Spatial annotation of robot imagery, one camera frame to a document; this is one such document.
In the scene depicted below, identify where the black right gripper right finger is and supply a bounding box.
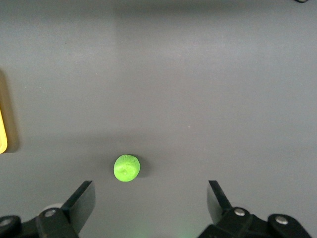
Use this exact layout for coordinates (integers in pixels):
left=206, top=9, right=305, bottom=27
left=198, top=180, right=312, bottom=238

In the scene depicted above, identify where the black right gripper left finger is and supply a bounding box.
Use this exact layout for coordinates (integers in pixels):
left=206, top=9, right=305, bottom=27
left=0, top=180, right=96, bottom=238

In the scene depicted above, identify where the dark grey table cover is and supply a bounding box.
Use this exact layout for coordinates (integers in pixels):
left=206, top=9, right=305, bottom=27
left=0, top=0, right=317, bottom=238

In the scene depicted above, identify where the yellow plastic tray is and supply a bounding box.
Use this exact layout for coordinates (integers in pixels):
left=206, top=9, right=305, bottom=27
left=0, top=70, right=8, bottom=154

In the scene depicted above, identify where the green apple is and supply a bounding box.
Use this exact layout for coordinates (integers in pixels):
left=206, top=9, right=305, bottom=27
left=113, top=154, right=142, bottom=183

